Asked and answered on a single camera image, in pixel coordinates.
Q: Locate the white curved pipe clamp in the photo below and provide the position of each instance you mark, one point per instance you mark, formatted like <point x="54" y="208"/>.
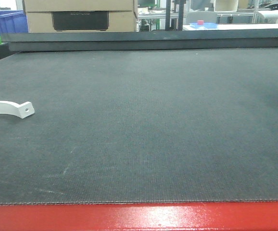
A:
<point x="19" y="110"/>

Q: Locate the pink cube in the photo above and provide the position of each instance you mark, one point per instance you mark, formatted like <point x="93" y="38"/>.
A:
<point x="200" y="22"/>

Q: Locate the white plastic bin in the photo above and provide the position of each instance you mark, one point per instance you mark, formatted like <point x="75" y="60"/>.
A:
<point x="226" y="5"/>

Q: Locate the dark grey raised table rail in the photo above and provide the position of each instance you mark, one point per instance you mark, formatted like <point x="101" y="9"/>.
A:
<point x="142" y="41"/>

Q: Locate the red metal table frame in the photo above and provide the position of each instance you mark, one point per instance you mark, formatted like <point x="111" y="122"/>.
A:
<point x="232" y="216"/>

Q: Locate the grey fabric table mat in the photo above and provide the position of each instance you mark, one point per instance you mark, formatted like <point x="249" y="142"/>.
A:
<point x="140" y="126"/>

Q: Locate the light blue tray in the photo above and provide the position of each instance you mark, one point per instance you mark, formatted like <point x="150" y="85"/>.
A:
<point x="204" y="26"/>

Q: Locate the large brown cardboard box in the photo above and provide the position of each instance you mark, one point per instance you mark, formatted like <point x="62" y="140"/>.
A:
<point x="50" y="16"/>

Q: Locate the blue crate beside table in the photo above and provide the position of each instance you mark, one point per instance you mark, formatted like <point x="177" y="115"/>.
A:
<point x="13" y="22"/>

